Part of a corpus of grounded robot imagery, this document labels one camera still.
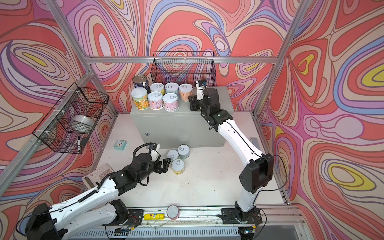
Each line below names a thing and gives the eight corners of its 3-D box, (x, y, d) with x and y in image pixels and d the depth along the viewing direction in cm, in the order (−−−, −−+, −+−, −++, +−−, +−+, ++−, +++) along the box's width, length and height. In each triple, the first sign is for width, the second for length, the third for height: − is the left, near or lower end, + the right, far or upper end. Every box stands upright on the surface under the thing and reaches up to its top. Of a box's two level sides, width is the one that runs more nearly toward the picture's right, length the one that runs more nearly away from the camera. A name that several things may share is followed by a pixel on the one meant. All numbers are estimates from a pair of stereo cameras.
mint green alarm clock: (114, 148, 102) (112, 146, 99) (119, 141, 105) (117, 139, 103) (122, 150, 101) (121, 148, 98) (127, 143, 104) (125, 140, 102)
